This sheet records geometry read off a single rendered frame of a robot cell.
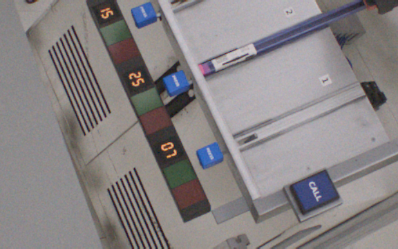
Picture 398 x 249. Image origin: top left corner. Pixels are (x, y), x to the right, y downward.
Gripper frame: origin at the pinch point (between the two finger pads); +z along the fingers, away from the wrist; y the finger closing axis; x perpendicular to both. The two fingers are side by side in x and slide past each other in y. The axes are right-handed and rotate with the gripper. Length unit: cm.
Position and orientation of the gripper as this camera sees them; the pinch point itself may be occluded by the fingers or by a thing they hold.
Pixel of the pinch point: (370, 0)
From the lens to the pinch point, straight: 116.9
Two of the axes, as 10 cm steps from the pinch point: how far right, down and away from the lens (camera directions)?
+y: -4.0, -8.8, 2.7
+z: -0.1, 2.9, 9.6
